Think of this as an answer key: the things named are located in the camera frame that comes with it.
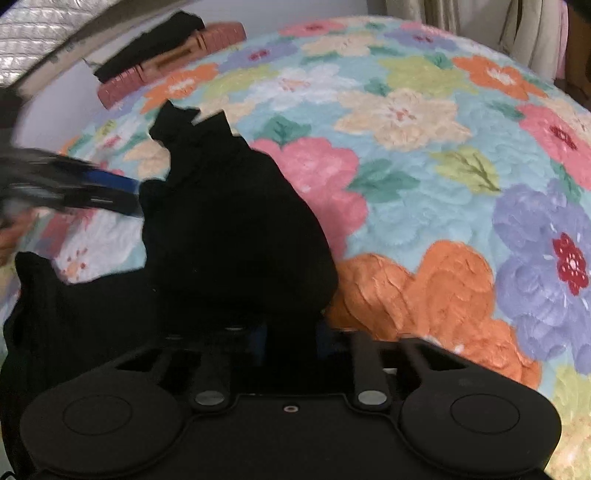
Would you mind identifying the black long-sleeve sweater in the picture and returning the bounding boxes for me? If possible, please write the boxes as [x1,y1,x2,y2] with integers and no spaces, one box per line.
[1,104,338,400]

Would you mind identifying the folded black clothes on suitcase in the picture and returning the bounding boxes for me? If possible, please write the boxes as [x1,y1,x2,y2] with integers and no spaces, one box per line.
[94,11,205,84]

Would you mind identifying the silver quilted window cover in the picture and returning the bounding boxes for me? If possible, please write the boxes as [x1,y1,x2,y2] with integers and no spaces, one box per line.
[0,0,195,100]

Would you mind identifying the red suitcase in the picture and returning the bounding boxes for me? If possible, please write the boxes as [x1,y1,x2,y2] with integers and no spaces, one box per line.
[97,22,246,109]

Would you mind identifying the floral quilted bedspread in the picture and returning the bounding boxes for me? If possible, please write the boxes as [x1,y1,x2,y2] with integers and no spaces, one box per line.
[1,17,590,479]

